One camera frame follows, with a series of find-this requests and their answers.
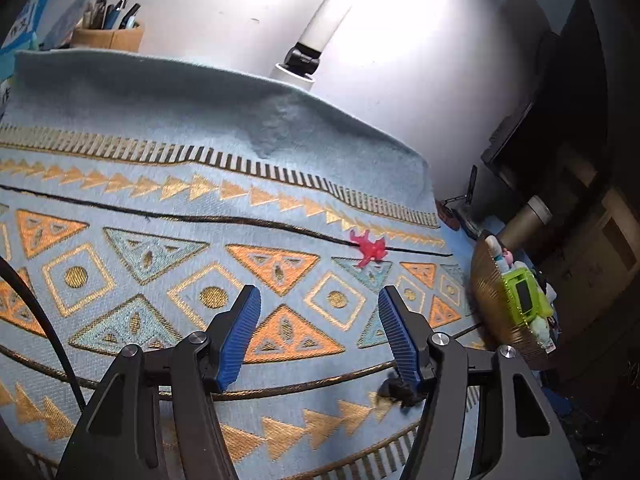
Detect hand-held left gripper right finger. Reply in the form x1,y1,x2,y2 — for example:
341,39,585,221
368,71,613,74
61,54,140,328
377,286,583,480

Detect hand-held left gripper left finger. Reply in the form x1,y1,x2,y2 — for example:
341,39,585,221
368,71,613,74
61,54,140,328
55,284,262,480

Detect black animal figurine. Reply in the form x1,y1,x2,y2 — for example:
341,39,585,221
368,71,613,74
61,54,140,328
378,371,426,408

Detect golden woven basket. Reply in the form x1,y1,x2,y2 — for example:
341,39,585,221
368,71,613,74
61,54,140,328
470,230,558,371

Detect green plastic toy device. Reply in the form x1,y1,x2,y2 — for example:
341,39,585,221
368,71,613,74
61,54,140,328
501,267,556,321

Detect red plastic figure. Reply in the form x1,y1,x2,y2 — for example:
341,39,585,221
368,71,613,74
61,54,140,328
349,229,390,267

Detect white plush toy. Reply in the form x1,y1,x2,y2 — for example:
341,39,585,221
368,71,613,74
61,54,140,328
485,235,516,271

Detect pale plush toy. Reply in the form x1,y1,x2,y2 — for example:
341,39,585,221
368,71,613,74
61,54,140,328
530,316,558,351

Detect black clip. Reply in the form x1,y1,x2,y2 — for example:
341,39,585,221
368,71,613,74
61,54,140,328
464,164,479,207

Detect beige thermos bottle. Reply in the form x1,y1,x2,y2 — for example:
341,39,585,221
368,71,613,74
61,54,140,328
500,196,553,251

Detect black monitor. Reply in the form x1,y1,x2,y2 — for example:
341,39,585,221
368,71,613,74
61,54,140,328
481,97,541,166

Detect wooden pen holder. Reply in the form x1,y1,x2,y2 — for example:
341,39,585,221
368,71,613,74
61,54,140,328
71,21,146,53

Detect white tube desk lamp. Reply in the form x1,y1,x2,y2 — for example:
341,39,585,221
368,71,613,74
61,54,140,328
272,0,358,92

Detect leaning paper sheets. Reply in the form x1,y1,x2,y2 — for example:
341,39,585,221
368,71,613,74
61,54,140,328
42,0,91,51

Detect blue book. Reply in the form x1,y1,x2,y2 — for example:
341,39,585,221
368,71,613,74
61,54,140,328
0,0,61,81

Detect black cable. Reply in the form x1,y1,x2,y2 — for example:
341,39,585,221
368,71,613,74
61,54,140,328
0,255,88,413

